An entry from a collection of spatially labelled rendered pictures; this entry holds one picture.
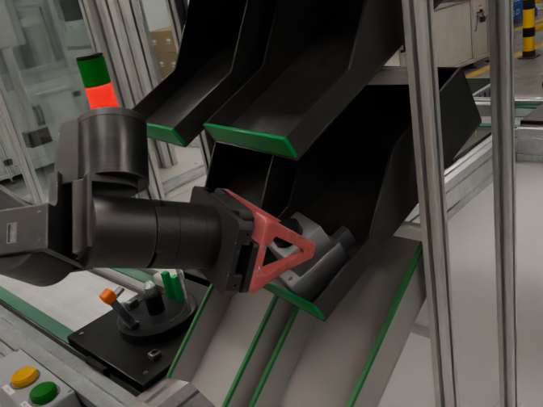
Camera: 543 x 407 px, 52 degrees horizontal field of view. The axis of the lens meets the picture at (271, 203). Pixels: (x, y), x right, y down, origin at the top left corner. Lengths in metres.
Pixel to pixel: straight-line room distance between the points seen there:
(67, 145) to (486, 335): 0.78
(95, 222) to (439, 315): 0.36
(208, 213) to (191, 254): 0.04
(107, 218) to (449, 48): 6.71
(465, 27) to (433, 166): 6.78
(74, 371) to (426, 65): 0.74
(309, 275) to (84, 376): 0.54
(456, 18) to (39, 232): 6.84
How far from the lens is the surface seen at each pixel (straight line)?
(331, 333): 0.69
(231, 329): 0.78
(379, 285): 0.66
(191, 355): 0.81
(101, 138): 0.46
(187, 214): 0.46
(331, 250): 0.54
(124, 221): 0.43
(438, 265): 0.58
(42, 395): 0.95
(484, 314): 1.10
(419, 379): 0.96
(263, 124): 0.53
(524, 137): 1.78
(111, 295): 0.94
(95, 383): 0.95
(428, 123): 0.52
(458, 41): 7.19
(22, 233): 0.45
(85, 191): 0.45
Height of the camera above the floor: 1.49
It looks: 22 degrees down
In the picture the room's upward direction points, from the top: 11 degrees counter-clockwise
